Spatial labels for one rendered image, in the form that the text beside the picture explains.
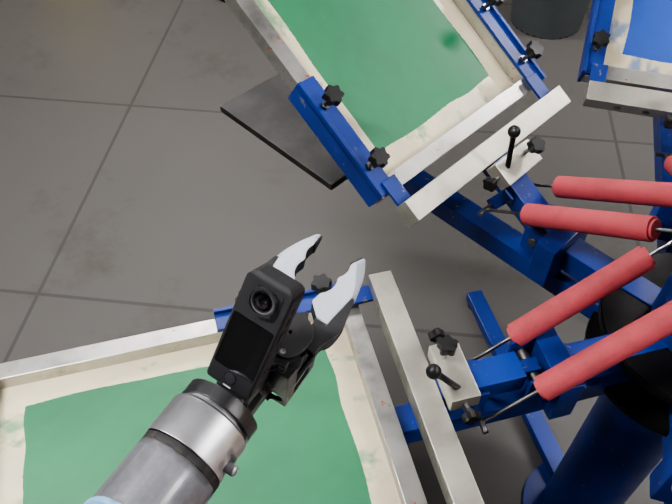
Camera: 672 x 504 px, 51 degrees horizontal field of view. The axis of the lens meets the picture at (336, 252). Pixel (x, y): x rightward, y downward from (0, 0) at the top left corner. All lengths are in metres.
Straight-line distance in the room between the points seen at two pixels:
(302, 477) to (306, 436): 0.08
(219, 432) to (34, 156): 3.08
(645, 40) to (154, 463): 1.74
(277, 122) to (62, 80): 2.20
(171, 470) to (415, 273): 2.33
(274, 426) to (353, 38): 0.89
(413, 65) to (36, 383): 1.10
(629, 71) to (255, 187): 1.78
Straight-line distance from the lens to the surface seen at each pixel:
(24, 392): 1.56
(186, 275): 2.88
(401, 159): 1.60
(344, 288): 0.67
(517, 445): 2.51
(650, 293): 1.63
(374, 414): 1.39
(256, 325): 0.57
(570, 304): 1.40
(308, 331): 0.63
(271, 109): 2.05
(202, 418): 0.59
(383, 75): 1.68
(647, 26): 2.07
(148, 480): 0.57
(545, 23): 4.20
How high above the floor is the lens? 2.21
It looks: 50 degrees down
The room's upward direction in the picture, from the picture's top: straight up
